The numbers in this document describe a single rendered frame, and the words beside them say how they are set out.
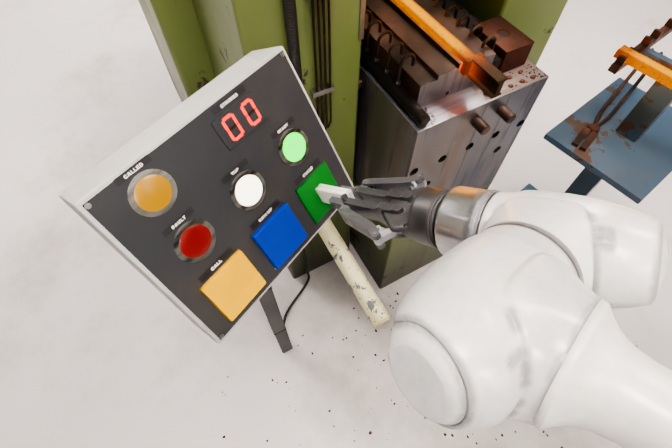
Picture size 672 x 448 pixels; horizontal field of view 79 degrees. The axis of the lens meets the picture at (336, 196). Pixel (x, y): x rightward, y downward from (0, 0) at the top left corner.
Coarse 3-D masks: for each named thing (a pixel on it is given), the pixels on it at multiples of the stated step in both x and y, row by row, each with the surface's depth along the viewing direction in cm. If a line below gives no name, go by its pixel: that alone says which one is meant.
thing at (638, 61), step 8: (624, 48) 100; (616, 56) 101; (632, 56) 98; (640, 56) 98; (632, 64) 99; (640, 64) 97; (648, 64) 96; (656, 64) 96; (648, 72) 97; (656, 72) 95; (664, 72) 95; (656, 80) 96; (664, 80) 95
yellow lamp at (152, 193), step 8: (152, 176) 48; (160, 176) 49; (144, 184) 48; (152, 184) 48; (160, 184) 49; (168, 184) 50; (136, 192) 47; (144, 192) 48; (152, 192) 48; (160, 192) 49; (168, 192) 50; (136, 200) 47; (144, 200) 48; (152, 200) 49; (160, 200) 49; (168, 200) 50; (144, 208) 48; (152, 208) 49; (160, 208) 50
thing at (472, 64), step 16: (400, 0) 99; (416, 16) 96; (432, 32) 93; (448, 32) 92; (448, 48) 90; (464, 48) 89; (464, 64) 86; (480, 64) 84; (480, 80) 86; (496, 80) 81; (496, 96) 85
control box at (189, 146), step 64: (256, 64) 56; (192, 128) 51; (256, 128) 57; (320, 128) 66; (64, 192) 48; (128, 192) 47; (192, 192) 52; (128, 256) 48; (256, 256) 61; (192, 320) 57
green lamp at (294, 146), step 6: (294, 132) 62; (288, 138) 61; (294, 138) 62; (300, 138) 63; (288, 144) 61; (294, 144) 62; (300, 144) 63; (288, 150) 62; (294, 150) 62; (300, 150) 63; (288, 156) 62; (294, 156) 62; (300, 156) 63
